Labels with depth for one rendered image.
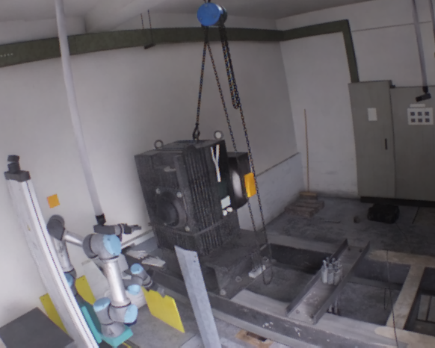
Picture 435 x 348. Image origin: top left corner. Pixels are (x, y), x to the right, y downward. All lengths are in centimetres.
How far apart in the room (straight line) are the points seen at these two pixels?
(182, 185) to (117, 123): 127
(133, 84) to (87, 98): 52
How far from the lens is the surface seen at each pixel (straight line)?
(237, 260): 218
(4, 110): 271
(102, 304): 197
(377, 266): 257
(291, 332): 217
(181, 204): 212
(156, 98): 341
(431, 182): 462
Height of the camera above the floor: 199
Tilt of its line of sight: 13 degrees down
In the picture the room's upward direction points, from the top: 10 degrees counter-clockwise
